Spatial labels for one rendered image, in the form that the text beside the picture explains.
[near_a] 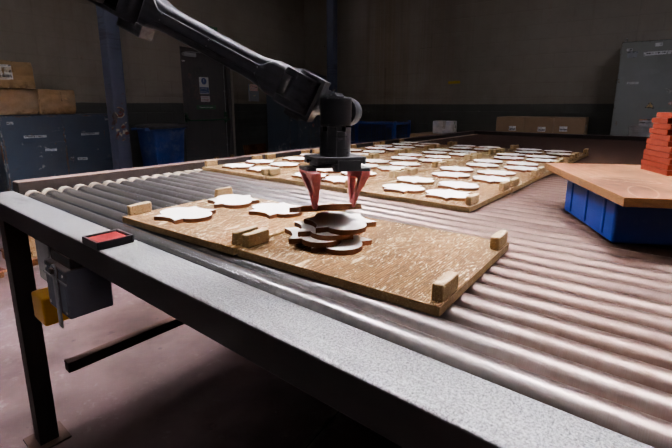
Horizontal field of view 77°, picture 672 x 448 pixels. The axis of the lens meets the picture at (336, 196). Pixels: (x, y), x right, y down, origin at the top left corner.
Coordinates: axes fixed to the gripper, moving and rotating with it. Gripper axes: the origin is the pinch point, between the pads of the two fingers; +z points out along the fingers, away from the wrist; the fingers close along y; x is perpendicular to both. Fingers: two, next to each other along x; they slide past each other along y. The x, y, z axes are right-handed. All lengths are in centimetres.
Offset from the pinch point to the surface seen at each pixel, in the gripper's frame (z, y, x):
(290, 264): 9.0, 10.2, 5.5
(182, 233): 9.2, 26.3, -21.0
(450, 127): 2, -428, -523
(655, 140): -12, -86, 4
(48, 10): -130, 141, -557
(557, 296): 10.1, -25.2, 29.6
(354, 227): 4.1, -3.0, 3.1
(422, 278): 8.5, -7.3, 19.6
